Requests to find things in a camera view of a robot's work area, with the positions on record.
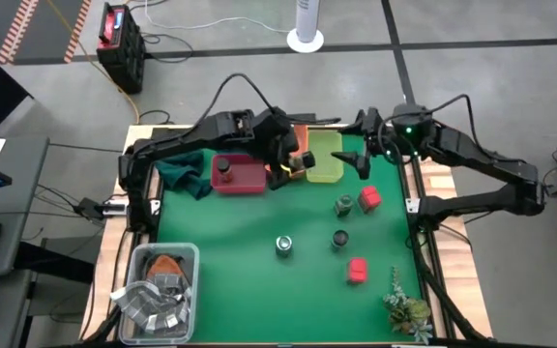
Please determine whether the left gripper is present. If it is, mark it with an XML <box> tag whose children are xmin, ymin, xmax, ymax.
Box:
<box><xmin>264</xmin><ymin>118</ymin><xmax>302</xmax><ymax>190</ymax></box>

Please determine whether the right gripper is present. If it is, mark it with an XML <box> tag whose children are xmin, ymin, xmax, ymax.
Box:
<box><xmin>330</xmin><ymin>107</ymin><xmax>391</xmax><ymax>181</ymax></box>

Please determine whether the small green herb jar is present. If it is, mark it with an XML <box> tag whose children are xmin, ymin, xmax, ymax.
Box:
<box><xmin>334</xmin><ymin>193</ymin><xmax>356</xmax><ymax>218</ymax></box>

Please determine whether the dark spice jar black lid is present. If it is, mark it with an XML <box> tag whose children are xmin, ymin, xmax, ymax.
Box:
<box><xmin>216</xmin><ymin>157</ymin><xmax>234</xmax><ymax>185</ymax></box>

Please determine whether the oregano leaves jar black lid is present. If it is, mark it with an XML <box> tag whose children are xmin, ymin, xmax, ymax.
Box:
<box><xmin>331</xmin><ymin>229</ymin><xmax>351</xmax><ymax>253</ymax></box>

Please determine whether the yellow plastic bin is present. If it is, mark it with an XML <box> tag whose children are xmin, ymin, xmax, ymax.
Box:
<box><xmin>306</xmin><ymin>129</ymin><xmax>345</xmax><ymax>185</ymax></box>

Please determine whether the pink plastic bin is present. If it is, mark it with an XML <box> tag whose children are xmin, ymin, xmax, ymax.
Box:
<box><xmin>210</xmin><ymin>153</ymin><xmax>269</xmax><ymax>195</ymax></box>

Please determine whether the orange plastic bin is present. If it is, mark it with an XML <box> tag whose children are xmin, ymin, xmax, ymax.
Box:
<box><xmin>264</xmin><ymin>124</ymin><xmax>310</xmax><ymax>181</ymax></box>

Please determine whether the teal cloth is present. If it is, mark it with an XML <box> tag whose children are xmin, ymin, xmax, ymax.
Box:
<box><xmin>155</xmin><ymin>148</ymin><xmax>215</xmax><ymax>201</ymax></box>

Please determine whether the red block lower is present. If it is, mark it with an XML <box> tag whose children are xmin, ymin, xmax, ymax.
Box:
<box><xmin>346</xmin><ymin>257</ymin><xmax>369</xmax><ymax>286</ymax></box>

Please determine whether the green table mat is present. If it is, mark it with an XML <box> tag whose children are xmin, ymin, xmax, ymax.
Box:
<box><xmin>155</xmin><ymin>126</ymin><xmax>425</xmax><ymax>345</ymax></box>

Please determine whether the orange brown cloth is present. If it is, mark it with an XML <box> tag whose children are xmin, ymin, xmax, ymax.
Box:
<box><xmin>145</xmin><ymin>254</ymin><xmax>187</xmax><ymax>281</ymax></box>

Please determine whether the white tower fan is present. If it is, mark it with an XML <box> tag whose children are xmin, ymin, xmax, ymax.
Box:
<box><xmin>286</xmin><ymin>0</ymin><xmax>326</xmax><ymax>54</ymax></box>

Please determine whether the succulent plant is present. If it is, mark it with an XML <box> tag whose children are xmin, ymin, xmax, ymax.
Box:
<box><xmin>382</xmin><ymin>265</ymin><xmax>435</xmax><ymax>346</ymax></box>

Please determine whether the grey plaid cloth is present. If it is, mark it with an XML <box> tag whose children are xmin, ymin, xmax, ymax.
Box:
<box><xmin>109</xmin><ymin>273</ymin><xmax>193</xmax><ymax>335</ymax></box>

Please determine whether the black power strip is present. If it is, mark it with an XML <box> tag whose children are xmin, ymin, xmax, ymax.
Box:
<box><xmin>73</xmin><ymin>196</ymin><xmax>129</xmax><ymax>221</ymax></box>

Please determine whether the black and red power station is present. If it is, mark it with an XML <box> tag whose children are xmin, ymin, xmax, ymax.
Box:
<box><xmin>95</xmin><ymin>1</ymin><xmax>147</xmax><ymax>96</ymax></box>

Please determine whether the clear plastic bin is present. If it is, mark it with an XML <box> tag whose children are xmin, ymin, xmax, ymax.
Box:
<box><xmin>117</xmin><ymin>242</ymin><xmax>201</xmax><ymax>346</ymax></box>

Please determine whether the grey desk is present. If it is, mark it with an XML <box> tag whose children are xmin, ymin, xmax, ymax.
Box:
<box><xmin>0</xmin><ymin>135</ymin><xmax>51</xmax><ymax>348</ymax></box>

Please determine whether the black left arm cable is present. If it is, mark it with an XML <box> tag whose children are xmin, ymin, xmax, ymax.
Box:
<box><xmin>193</xmin><ymin>72</ymin><xmax>342</xmax><ymax>128</ymax></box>

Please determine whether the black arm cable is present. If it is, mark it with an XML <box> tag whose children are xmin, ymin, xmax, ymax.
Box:
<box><xmin>193</xmin><ymin>72</ymin><xmax>342</xmax><ymax>128</ymax></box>
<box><xmin>416</xmin><ymin>93</ymin><xmax>483</xmax><ymax>156</ymax></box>

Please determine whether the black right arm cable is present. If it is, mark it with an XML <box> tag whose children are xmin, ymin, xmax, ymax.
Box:
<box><xmin>416</xmin><ymin>93</ymin><xmax>483</xmax><ymax>156</ymax></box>

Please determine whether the white floor cable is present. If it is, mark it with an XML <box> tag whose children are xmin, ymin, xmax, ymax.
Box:
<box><xmin>142</xmin><ymin>0</ymin><xmax>293</xmax><ymax>35</ymax></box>

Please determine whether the yellow floor cable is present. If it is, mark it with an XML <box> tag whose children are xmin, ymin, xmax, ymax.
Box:
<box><xmin>44</xmin><ymin>0</ymin><xmax>142</xmax><ymax>125</ymax></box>

